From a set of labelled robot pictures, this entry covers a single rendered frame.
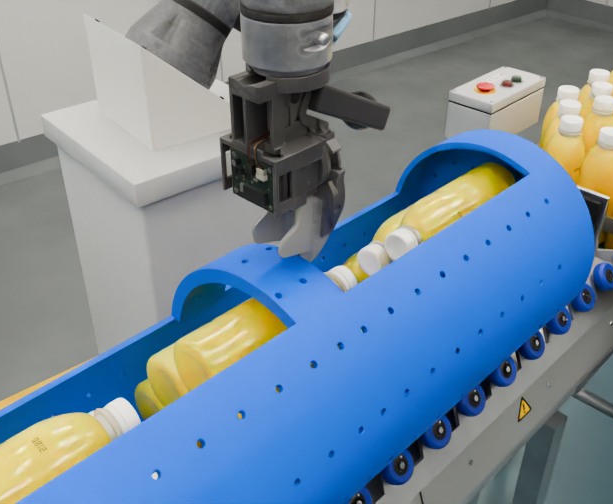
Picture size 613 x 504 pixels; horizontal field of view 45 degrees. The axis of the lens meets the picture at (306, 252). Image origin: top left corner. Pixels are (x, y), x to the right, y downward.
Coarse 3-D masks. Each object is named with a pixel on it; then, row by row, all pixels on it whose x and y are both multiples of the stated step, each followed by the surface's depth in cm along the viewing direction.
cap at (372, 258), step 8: (368, 248) 94; (376, 248) 94; (360, 256) 95; (368, 256) 94; (376, 256) 93; (384, 256) 94; (360, 264) 96; (368, 264) 95; (376, 264) 94; (384, 264) 94; (368, 272) 95
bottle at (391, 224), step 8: (408, 208) 99; (392, 216) 98; (400, 216) 97; (384, 224) 97; (392, 224) 96; (376, 232) 97; (384, 232) 96; (376, 240) 96; (384, 240) 95; (384, 248) 94
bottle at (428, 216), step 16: (464, 176) 96; (480, 176) 95; (496, 176) 96; (512, 176) 97; (432, 192) 93; (448, 192) 92; (464, 192) 92; (480, 192) 93; (496, 192) 95; (416, 208) 90; (432, 208) 89; (448, 208) 90; (464, 208) 91; (400, 224) 91; (416, 224) 89; (432, 224) 88; (448, 224) 89
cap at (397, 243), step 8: (392, 232) 88; (400, 232) 87; (408, 232) 88; (392, 240) 88; (400, 240) 87; (408, 240) 87; (416, 240) 88; (392, 248) 89; (400, 248) 88; (408, 248) 87; (392, 256) 89; (400, 256) 88
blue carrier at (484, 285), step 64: (512, 192) 88; (576, 192) 94; (256, 256) 74; (320, 256) 101; (448, 256) 79; (512, 256) 84; (576, 256) 93; (192, 320) 87; (320, 320) 68; (384, 320) 72; (448, 320) 76; (512, 320) 84; (64, 384) 76; (128, 384) 83; (256, 384) 63; (320, 384) 66; (384, 384) 70; (448, 384) 78; (128, 448) 56; (192, 448) 58; (256, 448) 61; (320, 448) 65; (384, 448) 72
